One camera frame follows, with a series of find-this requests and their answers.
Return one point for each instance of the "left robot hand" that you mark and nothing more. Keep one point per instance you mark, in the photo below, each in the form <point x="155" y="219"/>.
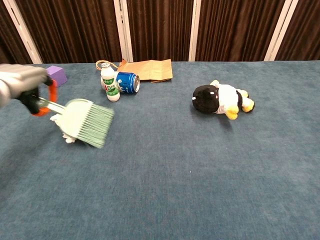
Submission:
<point x="22" y="80"/>

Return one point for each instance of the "white hand brush green bristles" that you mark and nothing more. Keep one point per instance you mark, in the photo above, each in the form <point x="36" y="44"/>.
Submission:
<point x="77" y="117"/>

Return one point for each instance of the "white paper piece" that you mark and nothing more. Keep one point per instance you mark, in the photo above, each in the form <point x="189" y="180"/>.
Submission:
<point x="68" y="138"/>

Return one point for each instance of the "purple cube block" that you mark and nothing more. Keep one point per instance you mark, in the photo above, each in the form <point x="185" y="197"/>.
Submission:
<point x="58" y="75"/>

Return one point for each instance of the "dark brown curtain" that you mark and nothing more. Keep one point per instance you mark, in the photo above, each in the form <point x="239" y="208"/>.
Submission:
<point x="75" y="27"/>

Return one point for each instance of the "white bottle green label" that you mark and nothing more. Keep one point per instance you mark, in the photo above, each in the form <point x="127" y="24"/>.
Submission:
<point x="110" y="85"/>

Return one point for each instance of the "blue drink can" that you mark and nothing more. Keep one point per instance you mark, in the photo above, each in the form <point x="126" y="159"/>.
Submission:
<point x="127" y="82"/>

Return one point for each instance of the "brown paper bag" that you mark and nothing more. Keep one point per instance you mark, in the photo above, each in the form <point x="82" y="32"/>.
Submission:
<point x="152" y="70"/>

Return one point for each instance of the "blue felt table mat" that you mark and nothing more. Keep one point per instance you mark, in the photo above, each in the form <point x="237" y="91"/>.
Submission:
<point x="175" y="162"/>

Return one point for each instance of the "black white penguin plush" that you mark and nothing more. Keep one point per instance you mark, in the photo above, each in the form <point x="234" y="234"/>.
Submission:
<point x="215" y="98"/>

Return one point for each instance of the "white metal frame post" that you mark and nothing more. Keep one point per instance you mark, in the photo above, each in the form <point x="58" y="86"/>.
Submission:
<point x="281" y="30"/>
<point x="194" y="30"/>
<point x="23" y="32"/>
<point x="123" y="30"/>

